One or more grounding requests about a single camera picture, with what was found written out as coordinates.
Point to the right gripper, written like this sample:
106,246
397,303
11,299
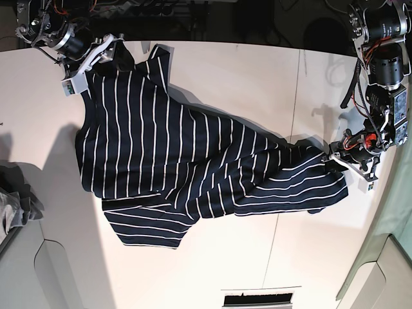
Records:
74,44

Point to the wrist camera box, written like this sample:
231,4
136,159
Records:
75,85
366,186

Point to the table cable slot opening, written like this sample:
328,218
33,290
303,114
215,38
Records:
259,298

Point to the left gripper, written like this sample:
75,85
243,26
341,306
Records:
359,152

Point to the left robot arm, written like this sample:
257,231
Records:
380,29

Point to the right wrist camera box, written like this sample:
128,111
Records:
75,85

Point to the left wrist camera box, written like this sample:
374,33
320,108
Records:
366,186

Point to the navy white striped t-shirt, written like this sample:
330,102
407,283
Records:
159,166

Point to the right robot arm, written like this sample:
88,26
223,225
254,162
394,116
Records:
36,19

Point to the grey dark clothes pile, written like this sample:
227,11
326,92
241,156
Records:
19,204

